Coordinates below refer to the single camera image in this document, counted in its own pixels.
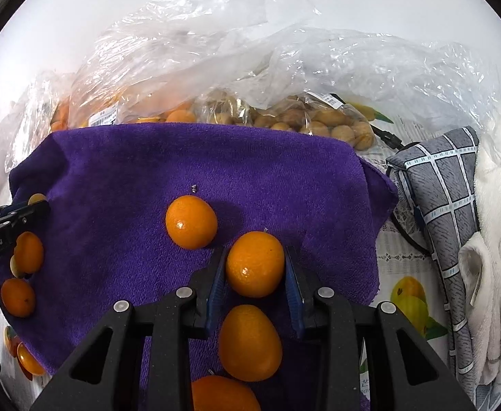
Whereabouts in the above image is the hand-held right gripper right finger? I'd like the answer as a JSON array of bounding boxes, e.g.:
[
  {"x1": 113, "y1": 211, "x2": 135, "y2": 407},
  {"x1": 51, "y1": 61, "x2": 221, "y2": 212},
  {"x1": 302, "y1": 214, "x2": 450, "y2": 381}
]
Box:
[{"x1": 285, "y1": 246, "x2": 476, "y2": 411}]

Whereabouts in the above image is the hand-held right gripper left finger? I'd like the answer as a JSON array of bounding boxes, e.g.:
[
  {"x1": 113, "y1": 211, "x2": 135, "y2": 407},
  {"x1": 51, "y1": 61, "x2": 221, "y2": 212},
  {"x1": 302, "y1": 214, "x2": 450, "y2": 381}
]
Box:
[{"x1": 30, "y1": 246, "x2": 228, "y2": 411}]

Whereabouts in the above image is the orange mandarin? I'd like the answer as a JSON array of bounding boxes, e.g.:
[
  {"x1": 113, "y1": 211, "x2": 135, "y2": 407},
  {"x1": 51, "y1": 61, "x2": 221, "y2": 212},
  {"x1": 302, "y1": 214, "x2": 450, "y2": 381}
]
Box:
[
  {"x1": 191, "y1": 374, "x2": 262, "y2": 411},
  {"x1": 1, "y1": 278, "x2": 36, "y2": 319}
]

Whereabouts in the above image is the purple towel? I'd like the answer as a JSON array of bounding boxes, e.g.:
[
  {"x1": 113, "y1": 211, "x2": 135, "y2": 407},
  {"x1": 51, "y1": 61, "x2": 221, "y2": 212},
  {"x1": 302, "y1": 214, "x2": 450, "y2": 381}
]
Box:
[{"x1": 0, "y1": 122, "x2": 399, "y2": 411}]

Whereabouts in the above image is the clear bag of mandarins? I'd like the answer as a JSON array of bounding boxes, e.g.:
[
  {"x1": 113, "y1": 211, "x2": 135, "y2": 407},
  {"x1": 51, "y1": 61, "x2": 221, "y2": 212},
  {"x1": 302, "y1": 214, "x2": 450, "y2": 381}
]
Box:
[{"x1": 0, "y1": 68, "x2": 78, "y2": 198}]

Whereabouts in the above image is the clear bag of kumquats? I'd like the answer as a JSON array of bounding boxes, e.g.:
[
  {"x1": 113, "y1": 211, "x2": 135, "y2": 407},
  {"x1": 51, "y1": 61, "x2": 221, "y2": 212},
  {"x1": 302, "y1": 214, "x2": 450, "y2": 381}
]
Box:
[{"x1": 68, "y1": 0, "x2": 324, "y2": 131}]

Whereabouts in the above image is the clear bag of brown nuts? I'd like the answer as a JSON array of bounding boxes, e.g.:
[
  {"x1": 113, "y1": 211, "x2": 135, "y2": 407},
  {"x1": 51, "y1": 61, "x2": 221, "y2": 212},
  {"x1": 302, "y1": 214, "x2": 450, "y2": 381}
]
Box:
[{"x1": 199, "y1": 26, "x2": 501, "y2": 155}]

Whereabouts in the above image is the grey checked cloth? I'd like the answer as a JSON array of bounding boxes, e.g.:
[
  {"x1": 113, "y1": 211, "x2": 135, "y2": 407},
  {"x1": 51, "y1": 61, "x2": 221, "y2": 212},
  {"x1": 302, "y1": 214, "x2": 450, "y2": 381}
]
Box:
[{"x1": 385, "y1": 126, "x2": 482, "y2": 411}]

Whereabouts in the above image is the white towel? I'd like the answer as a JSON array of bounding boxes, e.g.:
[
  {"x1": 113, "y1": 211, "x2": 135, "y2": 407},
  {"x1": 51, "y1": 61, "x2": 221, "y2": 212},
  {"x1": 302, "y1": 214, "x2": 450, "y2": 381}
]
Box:
[{"x1": 458, "y1": 94, "x2": 501, "y2": 388}]

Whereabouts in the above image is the black cable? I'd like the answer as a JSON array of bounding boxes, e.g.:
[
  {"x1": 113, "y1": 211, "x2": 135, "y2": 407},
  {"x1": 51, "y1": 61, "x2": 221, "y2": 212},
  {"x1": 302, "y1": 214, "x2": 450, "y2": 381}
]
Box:
[{"x1": 370, "y1": 123, "x2": 433, "y2": 255}]

